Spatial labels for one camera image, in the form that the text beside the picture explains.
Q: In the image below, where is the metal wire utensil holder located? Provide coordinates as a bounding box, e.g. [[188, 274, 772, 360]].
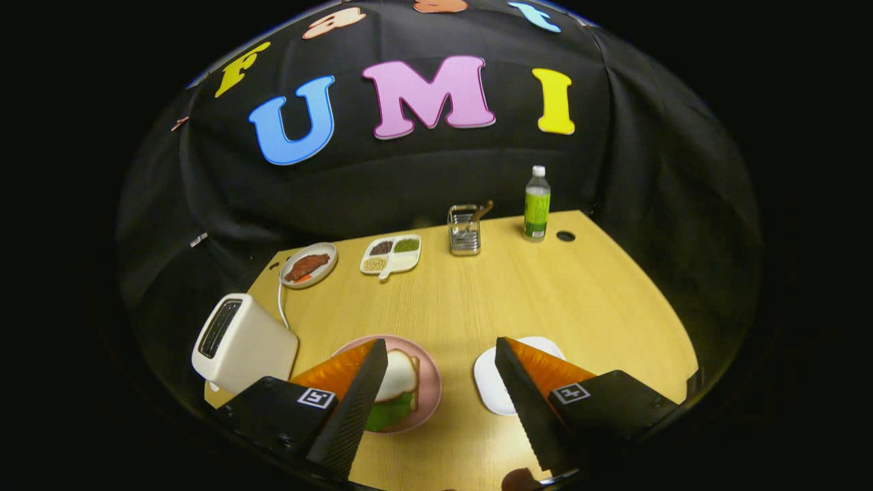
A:
[[447, 204, 482, 256]]

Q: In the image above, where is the toasted bread slice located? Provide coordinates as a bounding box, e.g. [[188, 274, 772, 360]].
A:
[[375, 350, 420, 403]]

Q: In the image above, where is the pink round plate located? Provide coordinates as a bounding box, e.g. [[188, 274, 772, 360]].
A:
[[332, 334, 443, 434]]

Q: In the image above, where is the green lettuce leaf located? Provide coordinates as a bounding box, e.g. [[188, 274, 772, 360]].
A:
[[365, 391, 417, 432]]

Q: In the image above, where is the black backdrop cloth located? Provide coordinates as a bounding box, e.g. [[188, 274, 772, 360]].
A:
[[116, 0, 765, 423]]

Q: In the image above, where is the brown steak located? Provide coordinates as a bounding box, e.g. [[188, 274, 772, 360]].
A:
[[285, 254, 330, 282]]

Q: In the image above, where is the green label plastic bottle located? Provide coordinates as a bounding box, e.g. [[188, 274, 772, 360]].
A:
[[523, 165, 551, 243]]

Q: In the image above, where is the white round plate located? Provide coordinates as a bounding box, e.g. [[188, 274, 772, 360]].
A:
[[280, 242, 338, 290]]

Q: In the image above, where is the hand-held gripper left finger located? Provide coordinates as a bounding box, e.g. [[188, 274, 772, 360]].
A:
[[217, 338, 389, 482]]

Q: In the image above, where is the white toaster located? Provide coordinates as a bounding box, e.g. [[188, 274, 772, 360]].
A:
[[192, 293, 299, 395]]

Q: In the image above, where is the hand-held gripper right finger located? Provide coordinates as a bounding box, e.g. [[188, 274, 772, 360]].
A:
[[494, 336, 683, 478]]

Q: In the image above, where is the white square plate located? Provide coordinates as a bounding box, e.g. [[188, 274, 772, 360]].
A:
[[473, 336, 567, 417]]

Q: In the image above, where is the divided white dish of beans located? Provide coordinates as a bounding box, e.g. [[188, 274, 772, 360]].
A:
[[360, 234, 422, 281]]

